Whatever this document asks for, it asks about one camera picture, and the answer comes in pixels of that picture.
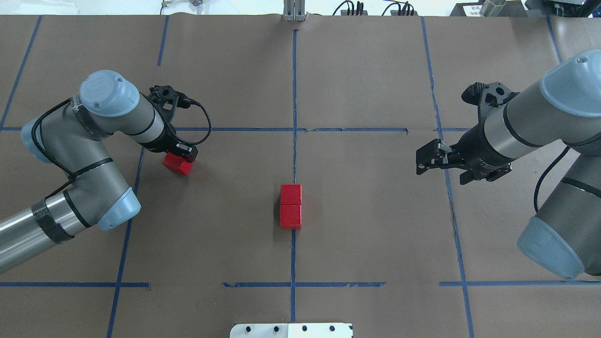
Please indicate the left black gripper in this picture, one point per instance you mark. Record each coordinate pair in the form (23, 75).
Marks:
(164, 143)

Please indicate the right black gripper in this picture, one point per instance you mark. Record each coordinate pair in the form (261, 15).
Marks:
(477, 149)

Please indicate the red block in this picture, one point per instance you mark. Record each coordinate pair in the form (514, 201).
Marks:
(177, 164)
(291, 194)
(290, 217)

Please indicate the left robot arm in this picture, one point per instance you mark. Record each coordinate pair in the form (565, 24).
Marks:
(70, 137)

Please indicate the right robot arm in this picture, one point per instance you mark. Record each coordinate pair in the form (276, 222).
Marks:
(564, 234)

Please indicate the brown paper table cover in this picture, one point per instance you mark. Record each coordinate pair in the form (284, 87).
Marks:
(336, 104)

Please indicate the metal cylinder cup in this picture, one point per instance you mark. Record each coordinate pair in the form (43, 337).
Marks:
(492, 8)

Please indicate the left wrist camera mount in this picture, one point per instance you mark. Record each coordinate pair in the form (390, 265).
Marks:
(166, 100)

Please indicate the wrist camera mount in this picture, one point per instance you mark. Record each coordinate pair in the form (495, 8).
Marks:
(487, 98)
(166, 100)

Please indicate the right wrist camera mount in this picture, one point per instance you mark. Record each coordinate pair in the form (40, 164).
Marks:
(487, 98)

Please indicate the aluminium frame post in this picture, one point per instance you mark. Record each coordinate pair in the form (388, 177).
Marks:
(294, 10)

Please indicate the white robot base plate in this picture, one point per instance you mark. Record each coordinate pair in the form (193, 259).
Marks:
(292, 330)

